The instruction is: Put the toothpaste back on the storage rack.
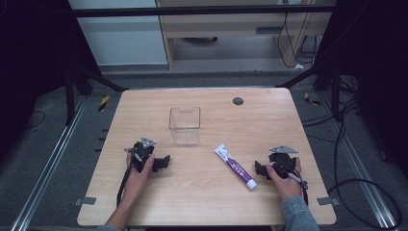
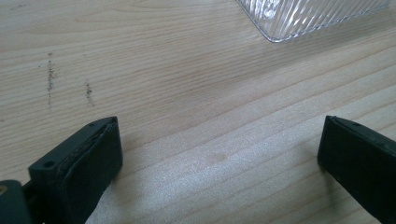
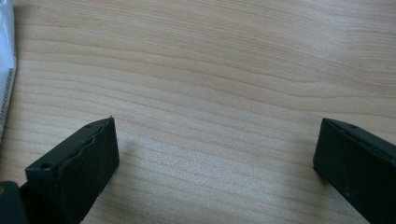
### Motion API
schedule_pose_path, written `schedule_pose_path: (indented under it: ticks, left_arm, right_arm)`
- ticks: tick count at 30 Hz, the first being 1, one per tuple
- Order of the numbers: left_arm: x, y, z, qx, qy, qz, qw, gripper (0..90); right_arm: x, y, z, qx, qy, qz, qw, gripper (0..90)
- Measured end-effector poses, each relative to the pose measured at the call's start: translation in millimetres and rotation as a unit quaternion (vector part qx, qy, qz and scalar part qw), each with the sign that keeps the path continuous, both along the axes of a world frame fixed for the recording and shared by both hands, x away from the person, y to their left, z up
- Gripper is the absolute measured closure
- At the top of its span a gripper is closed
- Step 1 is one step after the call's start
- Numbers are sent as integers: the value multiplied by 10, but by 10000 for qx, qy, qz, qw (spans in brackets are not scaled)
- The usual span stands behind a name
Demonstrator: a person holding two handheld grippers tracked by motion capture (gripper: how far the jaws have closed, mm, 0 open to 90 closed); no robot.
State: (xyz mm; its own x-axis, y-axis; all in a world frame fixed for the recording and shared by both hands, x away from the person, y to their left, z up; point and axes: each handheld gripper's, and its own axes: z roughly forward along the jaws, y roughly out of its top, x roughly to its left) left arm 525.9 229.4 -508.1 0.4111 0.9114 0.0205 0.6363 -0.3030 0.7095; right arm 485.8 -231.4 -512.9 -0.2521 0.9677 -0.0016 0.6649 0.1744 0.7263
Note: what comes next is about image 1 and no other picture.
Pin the clear plastic box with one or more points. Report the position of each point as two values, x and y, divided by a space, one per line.
185 126

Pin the black metal stand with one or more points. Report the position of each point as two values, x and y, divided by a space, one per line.
335 93
69 99

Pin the person's right hand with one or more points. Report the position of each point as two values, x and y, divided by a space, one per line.
287 187

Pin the white plug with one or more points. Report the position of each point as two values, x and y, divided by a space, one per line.
299 66

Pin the black curtain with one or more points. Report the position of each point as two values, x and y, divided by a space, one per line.
378 80
32 70

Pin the person's left hand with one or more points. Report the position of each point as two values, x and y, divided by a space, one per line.
136 183

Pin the grey metal table bracket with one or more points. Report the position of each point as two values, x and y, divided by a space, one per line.
327 201
86 201

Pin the white cabinet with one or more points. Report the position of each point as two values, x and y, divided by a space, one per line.
122 41

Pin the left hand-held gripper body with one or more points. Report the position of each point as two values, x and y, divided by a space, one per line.
141 154

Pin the white and purple toothpaste tube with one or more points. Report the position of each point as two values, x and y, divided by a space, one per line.
237 168

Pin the light wooden desk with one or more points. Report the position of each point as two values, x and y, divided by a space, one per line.
224 27

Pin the aluminium floor rail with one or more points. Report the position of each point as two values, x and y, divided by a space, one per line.
362 160
48 163

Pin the black horizontal frame bar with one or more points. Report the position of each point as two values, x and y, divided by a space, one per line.
198 11

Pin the yellow and black tape strip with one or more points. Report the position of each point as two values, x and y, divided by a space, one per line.
103 103
311 100

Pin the grey round table grommet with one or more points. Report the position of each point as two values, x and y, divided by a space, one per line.
238 101

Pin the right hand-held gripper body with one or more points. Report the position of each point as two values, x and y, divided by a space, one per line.
282 162

